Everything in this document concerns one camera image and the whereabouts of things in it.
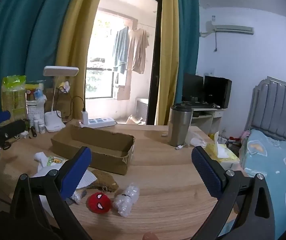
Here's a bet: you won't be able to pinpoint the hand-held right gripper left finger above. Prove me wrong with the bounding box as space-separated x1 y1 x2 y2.
9 146 93 240

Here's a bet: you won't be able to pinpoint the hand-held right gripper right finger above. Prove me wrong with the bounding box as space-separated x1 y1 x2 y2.
191 145 280 240

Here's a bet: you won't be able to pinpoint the yellow cartoon print packet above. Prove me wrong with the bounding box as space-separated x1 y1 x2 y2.
46 156 68 167

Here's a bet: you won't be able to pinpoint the brown plush toy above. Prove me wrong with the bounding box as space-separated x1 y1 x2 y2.
87 169 119 193

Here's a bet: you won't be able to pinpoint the cardboard box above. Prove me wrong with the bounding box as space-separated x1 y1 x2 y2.
51 124 136 175

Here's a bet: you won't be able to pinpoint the white towel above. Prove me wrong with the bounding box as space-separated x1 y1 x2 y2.
30 152 97 190

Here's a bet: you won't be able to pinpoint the clear plastic bag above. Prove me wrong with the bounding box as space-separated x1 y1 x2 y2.
112 182 140 217

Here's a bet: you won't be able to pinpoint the yellow tissue box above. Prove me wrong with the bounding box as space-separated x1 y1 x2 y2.
205 131 241 172

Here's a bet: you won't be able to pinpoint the green snack package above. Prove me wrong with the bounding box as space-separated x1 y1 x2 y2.
1 75 28 120

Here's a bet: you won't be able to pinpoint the white plastic bag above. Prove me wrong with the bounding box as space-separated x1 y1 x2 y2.
185 131 207 147

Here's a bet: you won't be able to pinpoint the colourful snack packets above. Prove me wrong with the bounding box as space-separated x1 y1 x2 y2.
25 80 46 103

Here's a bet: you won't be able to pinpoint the steel tumbler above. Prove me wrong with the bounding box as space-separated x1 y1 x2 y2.
168 103 193 147

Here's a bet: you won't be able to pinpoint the white desk lamp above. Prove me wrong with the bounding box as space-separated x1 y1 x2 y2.
43 66 80 132

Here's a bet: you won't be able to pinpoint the white computer desk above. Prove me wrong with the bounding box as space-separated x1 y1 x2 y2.
183 102 225 140

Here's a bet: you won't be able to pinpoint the white power strip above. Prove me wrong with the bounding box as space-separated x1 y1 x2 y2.
79 117 115 128

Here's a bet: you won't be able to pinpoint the blue printed blanket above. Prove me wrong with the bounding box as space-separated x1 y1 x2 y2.
239 129 286 240

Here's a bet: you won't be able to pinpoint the brown carton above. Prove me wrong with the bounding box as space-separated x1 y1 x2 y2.
45 87 83 120

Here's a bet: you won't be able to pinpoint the clear bag of small toys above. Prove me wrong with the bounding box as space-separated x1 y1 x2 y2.
58 80 71 94

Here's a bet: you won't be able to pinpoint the crumpled cardboard scraps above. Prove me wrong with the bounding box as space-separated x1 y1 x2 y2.
127 115 146 125

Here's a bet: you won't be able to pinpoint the black computer tower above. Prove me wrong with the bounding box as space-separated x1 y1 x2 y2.
203 75 232 109

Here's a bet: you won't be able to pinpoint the black computer monitor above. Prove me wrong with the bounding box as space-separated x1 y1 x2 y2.
182 73 204 103

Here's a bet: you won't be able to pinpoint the wide teal curtain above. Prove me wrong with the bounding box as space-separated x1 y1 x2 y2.
0 0 93 120

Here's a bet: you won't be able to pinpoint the white balcony appliance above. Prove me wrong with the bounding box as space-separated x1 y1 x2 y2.
135 97 149 122

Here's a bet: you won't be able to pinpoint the grey padded headboard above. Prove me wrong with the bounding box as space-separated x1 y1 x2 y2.
244 76 286 153

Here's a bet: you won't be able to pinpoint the wide yellow curtain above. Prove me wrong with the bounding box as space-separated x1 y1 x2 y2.
55 0 108 120

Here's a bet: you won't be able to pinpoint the narrow yellow curtain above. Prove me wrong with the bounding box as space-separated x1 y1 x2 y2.
155 0 180 125

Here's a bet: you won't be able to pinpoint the blue hanging shirt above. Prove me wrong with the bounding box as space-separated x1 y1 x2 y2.
112 27 130 75

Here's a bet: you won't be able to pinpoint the narrow teal curtain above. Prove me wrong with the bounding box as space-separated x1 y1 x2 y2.
174 0 200 105

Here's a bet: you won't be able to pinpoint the beige hanging shirt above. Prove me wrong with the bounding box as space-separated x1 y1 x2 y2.
127 28 150 75

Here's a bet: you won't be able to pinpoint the white air conditioner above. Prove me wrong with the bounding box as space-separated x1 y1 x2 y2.
200 21 255 38

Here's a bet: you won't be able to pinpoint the red plush ball keychain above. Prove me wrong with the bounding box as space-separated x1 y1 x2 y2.
87 192 113 214

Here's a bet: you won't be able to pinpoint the black charger cable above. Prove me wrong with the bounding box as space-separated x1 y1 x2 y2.
55 86 86 119

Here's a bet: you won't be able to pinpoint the black door frame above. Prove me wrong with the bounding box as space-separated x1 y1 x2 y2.
143 0 163 125

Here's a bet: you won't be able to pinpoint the air conditioner power cord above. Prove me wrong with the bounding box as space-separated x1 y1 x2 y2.
213 30 219 53

